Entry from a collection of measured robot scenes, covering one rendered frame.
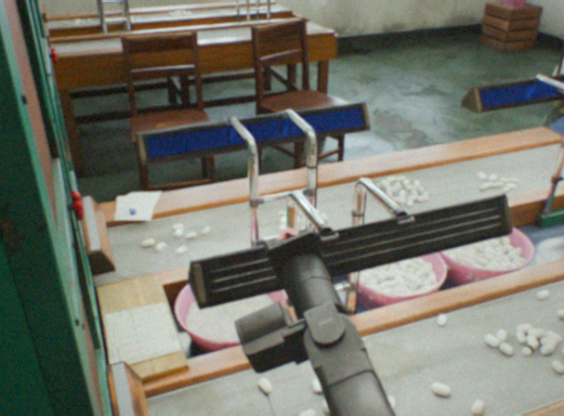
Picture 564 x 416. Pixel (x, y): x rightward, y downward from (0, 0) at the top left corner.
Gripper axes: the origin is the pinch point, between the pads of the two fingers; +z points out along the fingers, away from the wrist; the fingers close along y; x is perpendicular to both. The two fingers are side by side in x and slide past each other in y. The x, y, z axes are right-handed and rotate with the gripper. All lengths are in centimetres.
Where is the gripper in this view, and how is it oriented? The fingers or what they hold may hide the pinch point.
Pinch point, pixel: (286, 233)
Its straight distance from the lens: 81.8
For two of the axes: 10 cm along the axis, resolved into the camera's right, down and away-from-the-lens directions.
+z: -2.2, -4.9, 8.5
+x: 9.2, -3.9, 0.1
